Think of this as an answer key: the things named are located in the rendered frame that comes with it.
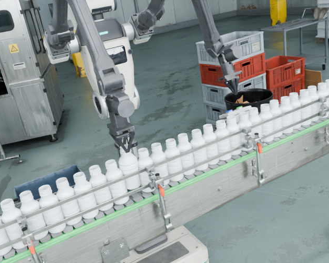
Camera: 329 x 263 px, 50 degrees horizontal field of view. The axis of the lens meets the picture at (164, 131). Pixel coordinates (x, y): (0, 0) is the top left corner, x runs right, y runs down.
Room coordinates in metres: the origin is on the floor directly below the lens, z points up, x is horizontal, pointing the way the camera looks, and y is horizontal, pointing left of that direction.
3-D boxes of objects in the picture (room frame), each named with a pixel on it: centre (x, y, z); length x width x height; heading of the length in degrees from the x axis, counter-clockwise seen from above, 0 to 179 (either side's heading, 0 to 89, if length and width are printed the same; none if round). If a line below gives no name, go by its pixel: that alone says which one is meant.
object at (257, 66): (3.78, -0.84, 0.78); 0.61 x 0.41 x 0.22; 122
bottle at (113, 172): (1.13, 0.20, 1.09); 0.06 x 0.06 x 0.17
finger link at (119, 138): (1.15, 0.14, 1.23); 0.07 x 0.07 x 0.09; 25
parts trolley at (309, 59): (5.75, -2.34, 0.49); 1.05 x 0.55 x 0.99; 115
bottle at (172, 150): (1.23, -0.02, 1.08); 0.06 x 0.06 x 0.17
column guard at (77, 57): (8.83, 1.70, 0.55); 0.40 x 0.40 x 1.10; 25
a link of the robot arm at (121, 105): (1.12, 0.13, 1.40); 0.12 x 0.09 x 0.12; 25
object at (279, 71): (4.17, -1.44, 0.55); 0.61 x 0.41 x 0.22; 118
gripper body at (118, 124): (1.16, 0.15, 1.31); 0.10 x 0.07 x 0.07; 25
